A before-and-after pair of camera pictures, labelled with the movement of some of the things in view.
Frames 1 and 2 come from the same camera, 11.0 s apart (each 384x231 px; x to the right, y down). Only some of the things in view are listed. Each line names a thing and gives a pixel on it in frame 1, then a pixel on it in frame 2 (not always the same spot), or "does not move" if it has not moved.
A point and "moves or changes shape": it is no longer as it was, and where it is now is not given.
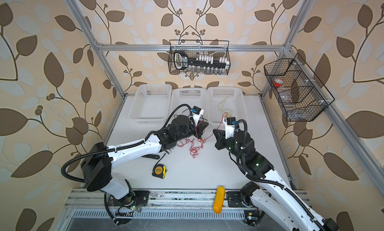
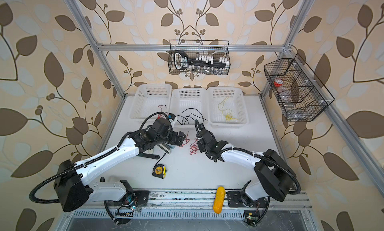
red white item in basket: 278,82 does not move
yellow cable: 221,108 does not move
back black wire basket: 199,57 does not move
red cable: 212,135 moves or changes shape
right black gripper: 221,138 → 201,148
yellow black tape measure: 159,171 does not move
